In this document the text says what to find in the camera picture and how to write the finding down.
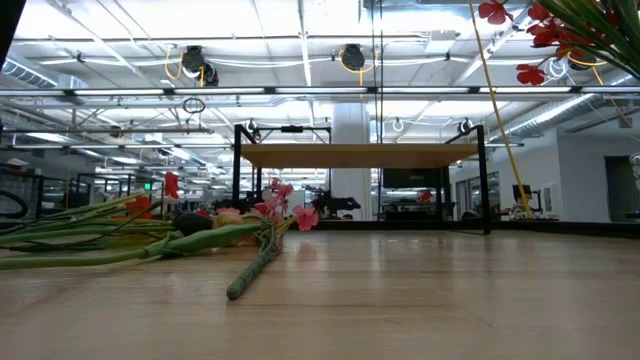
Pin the pink artificial blossom spray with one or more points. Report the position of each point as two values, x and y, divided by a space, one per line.
250 272

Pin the pink artificial tulip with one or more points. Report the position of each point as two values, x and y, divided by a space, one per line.
210 239

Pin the dark artificial tulip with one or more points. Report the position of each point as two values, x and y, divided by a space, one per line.
192 223

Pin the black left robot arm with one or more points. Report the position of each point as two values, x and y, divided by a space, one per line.
7 20

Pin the black background robot arm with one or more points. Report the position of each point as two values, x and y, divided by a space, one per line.
332 204

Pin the wooden shelf with black legs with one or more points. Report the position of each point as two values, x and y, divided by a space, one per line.
350 156

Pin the white square pillar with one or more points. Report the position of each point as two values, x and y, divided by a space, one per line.
350 120

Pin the long ceiling light strip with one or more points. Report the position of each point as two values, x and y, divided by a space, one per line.
320 90

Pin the dark monitor screen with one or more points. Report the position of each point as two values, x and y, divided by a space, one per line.
410 177

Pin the small black monitor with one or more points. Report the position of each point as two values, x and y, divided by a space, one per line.
522 191

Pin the dark door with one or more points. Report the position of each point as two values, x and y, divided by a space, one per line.
622 190

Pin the black aluminium table frame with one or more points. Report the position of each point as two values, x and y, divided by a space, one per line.
550 228

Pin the silver ventilation duct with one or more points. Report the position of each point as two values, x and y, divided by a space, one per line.
550 117

